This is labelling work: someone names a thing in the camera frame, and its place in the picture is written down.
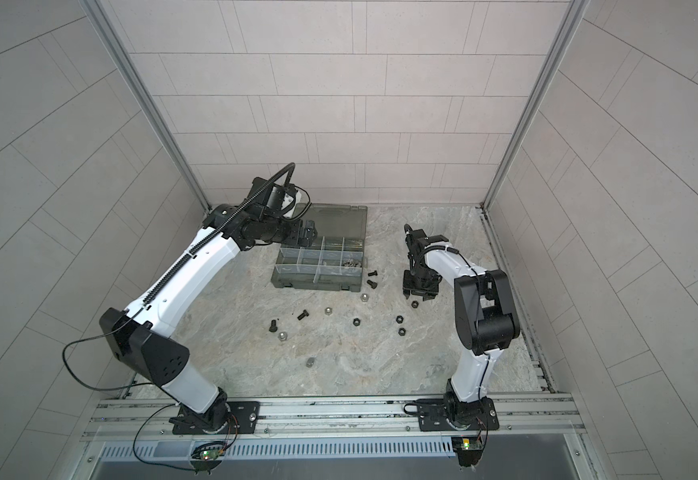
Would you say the aluminium mounting rail frame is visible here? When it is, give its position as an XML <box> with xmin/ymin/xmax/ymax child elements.
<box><xmin>81</xmin><ymin>393</ymin><xmax>585</xmax><ymax>463</ymax></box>

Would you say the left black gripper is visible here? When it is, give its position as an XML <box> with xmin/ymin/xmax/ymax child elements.
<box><xmin>259</xmin><ymin>216</ymin><xmax>322</xmax><ymax>247</ymax></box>

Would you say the controller board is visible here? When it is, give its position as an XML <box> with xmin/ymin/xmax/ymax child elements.
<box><xmin>451</xmin><ymin>436</ymin><xmax>486</xmax><ymax>468</ymax></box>
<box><xmin>190</xmin><ymin>441</ymin><xmax>228</xmax><ymax>475</ymax></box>

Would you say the right controller board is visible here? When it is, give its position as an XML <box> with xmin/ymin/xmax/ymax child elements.
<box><xmin>451</xmin><ymin>436</ymin><xmax>486</xmax><ymax>468</ymax></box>

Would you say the grey plastic organizer box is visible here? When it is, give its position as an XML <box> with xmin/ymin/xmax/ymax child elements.
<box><xmin>271</xmin><ymin>204</ymin><xmax>368</xmax><ymax>292</ymax></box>

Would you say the left controller board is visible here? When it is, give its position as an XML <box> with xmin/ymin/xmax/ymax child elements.
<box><xmin>190</xmin><ymin>441</ymin><xmax>228</xmax><ymax>475</ymax></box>

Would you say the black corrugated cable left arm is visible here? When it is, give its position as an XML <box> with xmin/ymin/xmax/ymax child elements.
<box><xmin>141</xmin><ymin>162</ymin><xmax>297</xmax><ymax>307</ymax></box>

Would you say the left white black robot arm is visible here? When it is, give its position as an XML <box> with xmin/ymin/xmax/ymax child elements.
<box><xmin>99</xmin><ymin>177</ymin><xmax>316</xmax><ymax>433</ymax></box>

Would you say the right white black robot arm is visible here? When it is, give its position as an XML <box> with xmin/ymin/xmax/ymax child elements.
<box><xmin>402</xmin><ymin>224</ymin><xmax>521</xmax><ymax>432</ymax></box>

